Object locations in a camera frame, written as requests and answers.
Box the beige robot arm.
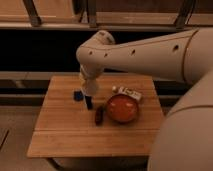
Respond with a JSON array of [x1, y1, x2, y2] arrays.
[[76, 28, 213, 171]]

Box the blue eraser block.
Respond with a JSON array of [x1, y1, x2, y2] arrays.
[[74, 91, 83, 101]]

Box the red round bowl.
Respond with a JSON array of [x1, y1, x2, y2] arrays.
[[105, 94, 139, 123]]

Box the dark red oblong object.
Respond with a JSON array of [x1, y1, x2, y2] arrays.
[[95, 106, 104, 125]]

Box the wooden table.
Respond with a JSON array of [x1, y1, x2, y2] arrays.
[[27, 74, 164, 158]]

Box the wooden wall shelf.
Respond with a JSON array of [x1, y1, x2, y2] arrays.
[[0, 0, 213, 31]]

